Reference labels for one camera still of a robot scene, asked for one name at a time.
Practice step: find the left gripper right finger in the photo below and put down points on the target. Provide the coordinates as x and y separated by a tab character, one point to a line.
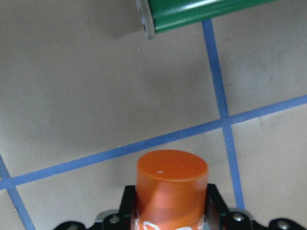
284	224

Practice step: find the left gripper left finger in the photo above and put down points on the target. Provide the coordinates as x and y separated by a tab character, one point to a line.
73	225

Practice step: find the green conveyor belt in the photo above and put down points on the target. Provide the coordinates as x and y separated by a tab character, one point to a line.
163	15

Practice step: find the orange 4680 cylinder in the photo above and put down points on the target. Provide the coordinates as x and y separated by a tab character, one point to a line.
171	187

